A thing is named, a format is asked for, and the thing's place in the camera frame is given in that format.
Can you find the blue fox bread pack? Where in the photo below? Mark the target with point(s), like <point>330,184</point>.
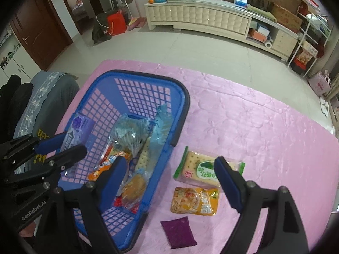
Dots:
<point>161,127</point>
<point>135,188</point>

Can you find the grey chair cover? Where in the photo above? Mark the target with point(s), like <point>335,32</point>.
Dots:
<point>52,94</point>

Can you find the blue plastic basket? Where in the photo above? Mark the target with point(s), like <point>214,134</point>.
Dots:
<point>140,117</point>

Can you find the purple Doublemint gum box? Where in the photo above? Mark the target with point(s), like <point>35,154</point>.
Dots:
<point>79,131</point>

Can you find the yellow snack packet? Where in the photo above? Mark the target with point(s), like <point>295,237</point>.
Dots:
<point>197,201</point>

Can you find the red snack packet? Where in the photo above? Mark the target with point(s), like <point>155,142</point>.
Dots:
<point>131,206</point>

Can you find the purple small packet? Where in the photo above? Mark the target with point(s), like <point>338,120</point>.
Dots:
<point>178,233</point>

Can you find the teal wafer snack bag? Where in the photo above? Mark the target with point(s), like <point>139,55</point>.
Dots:
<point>130,133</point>

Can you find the pink bag on floor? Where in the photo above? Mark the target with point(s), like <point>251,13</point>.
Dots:
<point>320,83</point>

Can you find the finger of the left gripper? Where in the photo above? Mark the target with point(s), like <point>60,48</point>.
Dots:
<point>64,160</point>
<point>26,147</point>

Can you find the pink tablecloth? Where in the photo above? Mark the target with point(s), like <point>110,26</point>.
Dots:
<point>279,146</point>

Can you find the red bag on floor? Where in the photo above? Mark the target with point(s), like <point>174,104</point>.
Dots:
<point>116,23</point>

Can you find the white metal shelf rack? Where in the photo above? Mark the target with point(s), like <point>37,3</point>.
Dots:
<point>313,35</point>

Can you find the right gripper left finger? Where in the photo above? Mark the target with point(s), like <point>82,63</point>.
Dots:
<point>96,197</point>

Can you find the black bag on floor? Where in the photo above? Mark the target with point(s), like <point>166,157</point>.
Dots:
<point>100,29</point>

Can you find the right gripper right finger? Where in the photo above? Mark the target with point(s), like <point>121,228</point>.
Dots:
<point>283,232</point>

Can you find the cardboard box on cabinet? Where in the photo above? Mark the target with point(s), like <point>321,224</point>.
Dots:
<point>286,18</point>

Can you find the orange cartoon snack pack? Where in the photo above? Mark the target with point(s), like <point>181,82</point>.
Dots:
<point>107,162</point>

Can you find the tissue box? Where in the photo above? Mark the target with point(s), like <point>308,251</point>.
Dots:
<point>241,3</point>

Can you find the cracker pack white strip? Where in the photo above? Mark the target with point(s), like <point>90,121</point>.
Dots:
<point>143,160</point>

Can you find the green label cracker pack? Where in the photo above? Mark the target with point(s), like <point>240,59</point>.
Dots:
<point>197,169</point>

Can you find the dark wooden door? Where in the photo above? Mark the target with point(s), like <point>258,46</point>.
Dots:
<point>40,31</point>

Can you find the cream TV cabinet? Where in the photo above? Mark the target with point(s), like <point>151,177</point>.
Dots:
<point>223,19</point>

